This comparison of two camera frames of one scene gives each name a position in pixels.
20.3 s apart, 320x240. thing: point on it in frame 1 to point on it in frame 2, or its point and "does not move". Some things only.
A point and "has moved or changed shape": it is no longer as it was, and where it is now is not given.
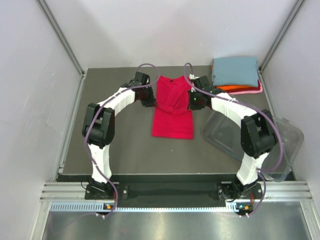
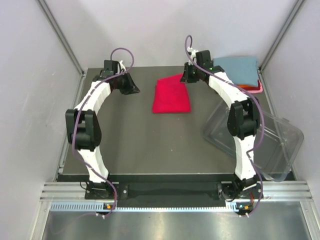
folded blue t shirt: (242, 71) does not move
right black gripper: (191, 106) to (186, 78)
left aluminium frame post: (61, 34) does not move
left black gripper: (151, 101) to (131, 88)
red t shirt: (171, 117) has moved or changed shape
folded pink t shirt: (254, 91) does not move
